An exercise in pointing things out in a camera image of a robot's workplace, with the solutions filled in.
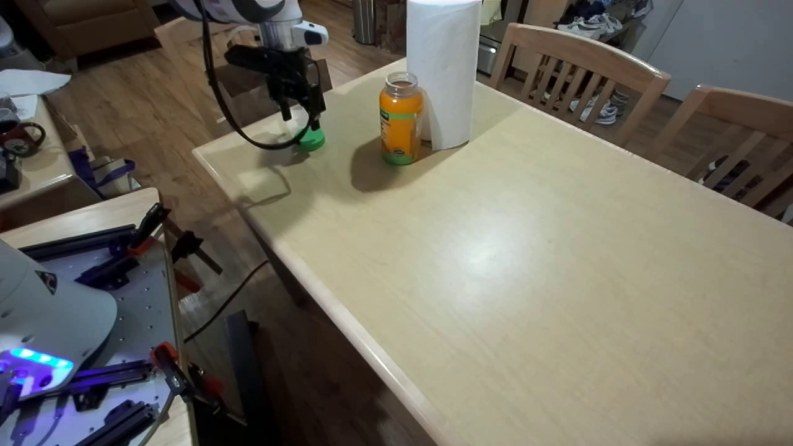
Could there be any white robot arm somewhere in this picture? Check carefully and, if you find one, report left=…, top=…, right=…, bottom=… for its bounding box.
left=179, top=0, right=331, bottom=129

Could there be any white paper towel roll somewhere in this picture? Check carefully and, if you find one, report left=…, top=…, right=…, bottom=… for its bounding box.
left=407, top=0, right=482, bottom=151

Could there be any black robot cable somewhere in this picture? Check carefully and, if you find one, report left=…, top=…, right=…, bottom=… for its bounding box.
left=198, top=0, right=317, bottom=154

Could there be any black power cable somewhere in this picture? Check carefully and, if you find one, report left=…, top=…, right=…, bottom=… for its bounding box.
left=181, top=259, right=276, bottom=344

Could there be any green round lid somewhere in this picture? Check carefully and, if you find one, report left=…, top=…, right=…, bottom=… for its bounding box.
left=297, top=129, right=324, bottom=151

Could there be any wooden chair far right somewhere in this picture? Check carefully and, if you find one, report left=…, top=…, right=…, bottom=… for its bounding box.
left=646, top=84, right=793, bottom=227

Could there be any orange juice glass jar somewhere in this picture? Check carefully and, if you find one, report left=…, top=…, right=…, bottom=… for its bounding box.
left=379, top=72, right=425, bottom=167

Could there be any wooden chair near left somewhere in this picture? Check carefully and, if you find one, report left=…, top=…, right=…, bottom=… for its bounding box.
left=488, top=24, right=673, bottom=146

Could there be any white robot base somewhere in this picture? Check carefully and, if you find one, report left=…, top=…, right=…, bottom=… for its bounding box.
left=0, top=244, right=119, bottom=399

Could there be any wooden chair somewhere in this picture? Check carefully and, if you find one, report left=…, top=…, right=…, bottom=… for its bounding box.
left=646, top=84, right=793, bottom=227
left=488, top=24, right=673, bottom=146

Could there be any side table with clamps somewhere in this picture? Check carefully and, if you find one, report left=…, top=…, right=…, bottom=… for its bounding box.
left=0, top=188, right=197, bottom=446

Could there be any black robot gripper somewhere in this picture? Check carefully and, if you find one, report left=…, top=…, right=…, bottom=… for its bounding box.
left=226, top=45, right=324, bottom=129

